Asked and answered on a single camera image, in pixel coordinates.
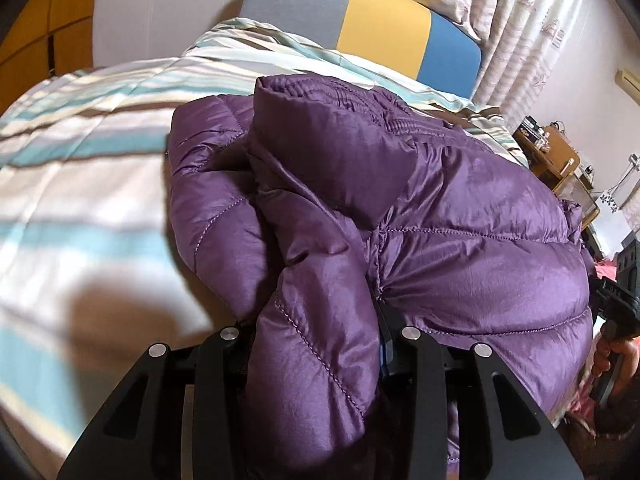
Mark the grey yellow blue headboard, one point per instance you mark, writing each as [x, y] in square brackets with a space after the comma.
[385, 25]

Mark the purple down jacket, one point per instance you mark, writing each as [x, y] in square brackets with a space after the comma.
[450, 260]

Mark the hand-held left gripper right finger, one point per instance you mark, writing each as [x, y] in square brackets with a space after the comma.
[386, 357]

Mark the wooden bedside table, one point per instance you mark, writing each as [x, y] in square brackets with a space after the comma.
[555, 160]

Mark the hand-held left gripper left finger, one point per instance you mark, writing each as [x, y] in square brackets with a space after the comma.
[220, 375]

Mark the person's right hand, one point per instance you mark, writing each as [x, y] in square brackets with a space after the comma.
[627, 360]

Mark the striped bed duvet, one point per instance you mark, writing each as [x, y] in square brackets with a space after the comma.
[75, 185]

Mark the wooden cane chair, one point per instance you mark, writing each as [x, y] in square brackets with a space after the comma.
[582, 197]

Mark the wooden wardrobe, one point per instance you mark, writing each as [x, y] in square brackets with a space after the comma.
[50, 25]

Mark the wall air conditioner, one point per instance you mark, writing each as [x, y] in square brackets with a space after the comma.
[629, 80]

